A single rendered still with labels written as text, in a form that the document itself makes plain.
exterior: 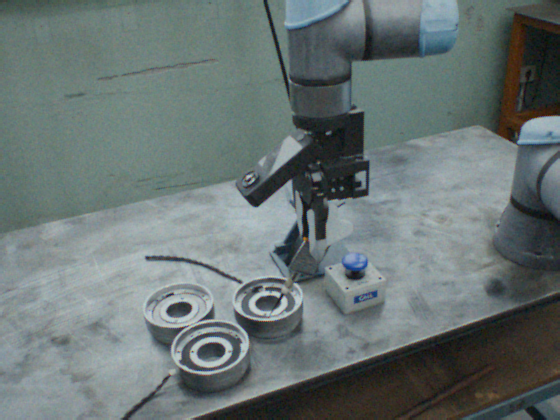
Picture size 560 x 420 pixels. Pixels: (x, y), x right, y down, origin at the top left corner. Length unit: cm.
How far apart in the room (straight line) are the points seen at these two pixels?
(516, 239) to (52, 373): 75
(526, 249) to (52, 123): 182
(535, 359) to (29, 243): 99
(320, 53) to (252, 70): 182
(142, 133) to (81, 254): 136
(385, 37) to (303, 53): 9
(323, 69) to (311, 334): 39
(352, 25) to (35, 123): 184
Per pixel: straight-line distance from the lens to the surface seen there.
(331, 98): 71
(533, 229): 105
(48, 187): 251
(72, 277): 109
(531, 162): 100
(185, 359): 84
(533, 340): 132
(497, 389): 120
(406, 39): 71
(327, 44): 69
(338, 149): 76
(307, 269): 84
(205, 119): 250
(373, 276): 93
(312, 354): 86
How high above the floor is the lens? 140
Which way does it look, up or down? 31 degrees down
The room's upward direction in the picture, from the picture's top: 4 degrees counter-clockwise
